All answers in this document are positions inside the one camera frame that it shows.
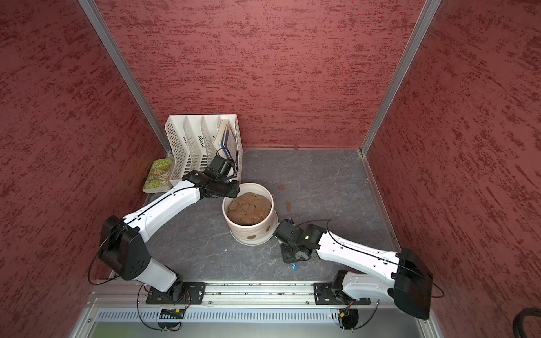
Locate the white ceramic pot with mud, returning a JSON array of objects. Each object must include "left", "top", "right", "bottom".
[{"left": 222, "top": 183, "right": 278, "bottom": 246}]

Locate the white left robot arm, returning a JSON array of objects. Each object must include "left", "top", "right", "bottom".
[{"left": 96, "top": 170, "right": 240, "bottom": 301}]

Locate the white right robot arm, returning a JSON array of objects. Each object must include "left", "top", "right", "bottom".
[{"left": 273, "top": 219, "right": 435, "bottom": 320}]

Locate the book in organizer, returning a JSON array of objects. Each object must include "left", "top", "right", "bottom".
[{"left": 213, "top": 119, "right": 238, "bottom": 163}]

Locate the white plastic file organizer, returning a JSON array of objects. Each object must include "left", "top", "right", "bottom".
[{"left": 165, "top": 114, "right": 243, "bottom": 186}]

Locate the green paperback book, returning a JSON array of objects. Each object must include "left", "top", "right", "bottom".
[{"left": 142, "top": 158, "right": 174, "bottom": 194}]

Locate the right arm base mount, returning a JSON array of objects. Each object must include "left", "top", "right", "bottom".
[{"left": 312, "top": 282, "right": 371, "bottom": 306}]

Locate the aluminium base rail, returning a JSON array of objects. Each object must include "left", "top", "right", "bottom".
[{"left": 96, "top": 279, "right": 432, "bottom": 309}]

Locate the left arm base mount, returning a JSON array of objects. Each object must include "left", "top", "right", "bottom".
[{"left": 146, "top": 282, "right": 207, "bottom": 306}]

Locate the aluminium corner post left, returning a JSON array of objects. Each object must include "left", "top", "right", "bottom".
[{"left": 78, "top": 0, "right": 172, "bottom": 155}]

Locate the aluminium corner post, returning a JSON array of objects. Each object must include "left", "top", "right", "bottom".
[
  {"left": 360, "top": 0, "right": 442, "bottom": 157},
  {"left": 78, "top": 0, "right": 172, "bottom": 155}
]

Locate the black cable bottom right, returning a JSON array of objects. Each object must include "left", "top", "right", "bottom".
[{"left": 512, "top": 307, "right": 541, "bottom": 338}]

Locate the aluminium corner post right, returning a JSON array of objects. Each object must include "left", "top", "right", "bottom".
[{"left": 360, "top": 0, "right": 442, "bottom": 157}]

